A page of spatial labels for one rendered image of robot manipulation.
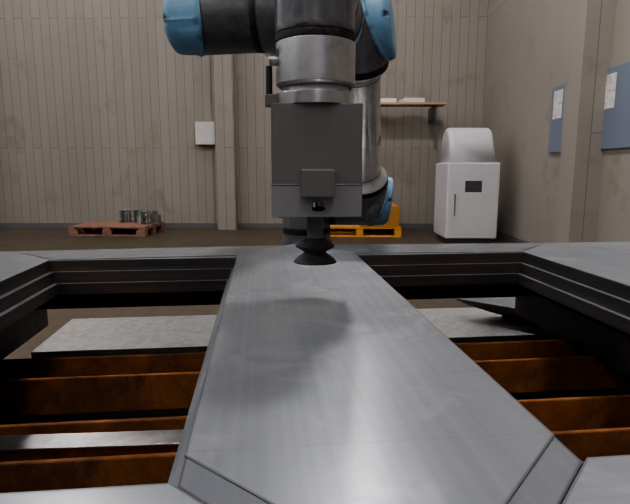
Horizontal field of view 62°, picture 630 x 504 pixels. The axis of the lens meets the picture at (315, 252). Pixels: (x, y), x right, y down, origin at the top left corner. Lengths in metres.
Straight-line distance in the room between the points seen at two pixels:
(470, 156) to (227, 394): 6.91
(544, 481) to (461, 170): 6.82
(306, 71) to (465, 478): 0.35
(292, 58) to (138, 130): 8.63
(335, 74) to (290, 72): 0.04
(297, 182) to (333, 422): 0.26
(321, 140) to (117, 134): 8.77
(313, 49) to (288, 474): 0.36
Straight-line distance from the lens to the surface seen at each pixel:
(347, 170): 0.48
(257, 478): 0.24
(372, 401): 0.31
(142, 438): 0.58
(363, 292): 0.55
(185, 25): 0.64
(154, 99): 9.06
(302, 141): 0.48
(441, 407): 0.31
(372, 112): 1.07
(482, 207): 7.14
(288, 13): 0.50
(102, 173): 9.31
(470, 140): 7.24
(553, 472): 0.27
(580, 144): 5.45
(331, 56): 0.49
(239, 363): 0.36
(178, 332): 1.04
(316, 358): 0.37
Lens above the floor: 0.99
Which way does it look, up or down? 9 degrees down
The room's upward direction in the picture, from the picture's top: straight up
